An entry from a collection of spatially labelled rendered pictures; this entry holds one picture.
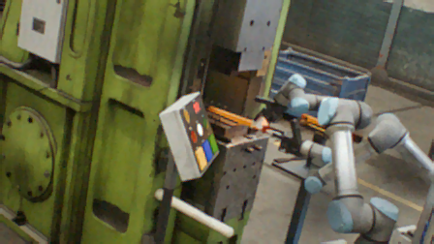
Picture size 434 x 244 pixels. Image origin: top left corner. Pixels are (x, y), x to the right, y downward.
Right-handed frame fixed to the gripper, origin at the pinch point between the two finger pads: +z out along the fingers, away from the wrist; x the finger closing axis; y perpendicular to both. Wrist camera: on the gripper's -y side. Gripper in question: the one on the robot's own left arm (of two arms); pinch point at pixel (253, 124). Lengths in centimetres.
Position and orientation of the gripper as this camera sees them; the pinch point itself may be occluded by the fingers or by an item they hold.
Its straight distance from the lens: 292.8
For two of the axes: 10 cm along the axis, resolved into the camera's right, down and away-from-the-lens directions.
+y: 5.8, 7.5, -3.2
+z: -5.5, 6.5, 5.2
